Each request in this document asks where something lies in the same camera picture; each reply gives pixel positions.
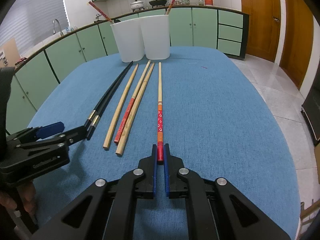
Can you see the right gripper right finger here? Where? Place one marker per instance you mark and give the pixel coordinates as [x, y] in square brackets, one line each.
[216, 209]

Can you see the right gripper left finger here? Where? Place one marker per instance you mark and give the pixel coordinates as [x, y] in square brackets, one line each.
[106, 209]

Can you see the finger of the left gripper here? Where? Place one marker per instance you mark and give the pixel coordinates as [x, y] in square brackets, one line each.
[44, 132]
[72, 136]

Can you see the plain bamboo chopstick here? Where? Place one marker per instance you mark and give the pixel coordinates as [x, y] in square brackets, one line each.
[127, 127]
[109, 136]

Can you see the red handled bamboo chopstick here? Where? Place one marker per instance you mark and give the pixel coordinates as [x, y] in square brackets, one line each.
[130, 105]

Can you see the red orange star chopstick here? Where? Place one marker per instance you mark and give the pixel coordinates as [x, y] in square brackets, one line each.
[160, 118]

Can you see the green lower kitchen cabinets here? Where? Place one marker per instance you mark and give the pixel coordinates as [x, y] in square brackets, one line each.
[37, 76]

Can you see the left hand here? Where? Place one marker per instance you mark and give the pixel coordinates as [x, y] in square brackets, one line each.
[27, 194]

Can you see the cardboard piece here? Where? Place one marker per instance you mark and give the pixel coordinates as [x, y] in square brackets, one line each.
[9, 53]

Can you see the chrome sink faucet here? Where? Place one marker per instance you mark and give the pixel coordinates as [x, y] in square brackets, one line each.
[56, 22]

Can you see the blue table mat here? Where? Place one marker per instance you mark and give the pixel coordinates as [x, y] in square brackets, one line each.
[214, 120]

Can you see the window blinds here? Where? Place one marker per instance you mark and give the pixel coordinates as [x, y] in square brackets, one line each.
[31, 21]

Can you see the red chopstick in left cup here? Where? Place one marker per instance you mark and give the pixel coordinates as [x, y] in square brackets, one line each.
[101, 12]

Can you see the white double utensil holder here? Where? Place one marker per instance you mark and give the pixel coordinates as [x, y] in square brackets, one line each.
[146, 36]

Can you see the black shelf unit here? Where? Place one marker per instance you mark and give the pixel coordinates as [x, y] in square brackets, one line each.
[310, 109]

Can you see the black wok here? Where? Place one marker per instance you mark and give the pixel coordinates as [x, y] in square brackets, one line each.
[158, 3]

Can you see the glass jars on counter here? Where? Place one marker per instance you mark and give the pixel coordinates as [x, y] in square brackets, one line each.
[189, 2]

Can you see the brown wooden door right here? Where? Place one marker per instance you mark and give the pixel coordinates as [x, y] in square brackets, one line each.
[298, 40]

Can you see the brown wooden door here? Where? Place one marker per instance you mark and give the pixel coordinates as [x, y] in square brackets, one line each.
[264, 27]
[298, 40]

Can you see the brown wooden door left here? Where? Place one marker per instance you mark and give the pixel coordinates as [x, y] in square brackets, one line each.
[264, 27]

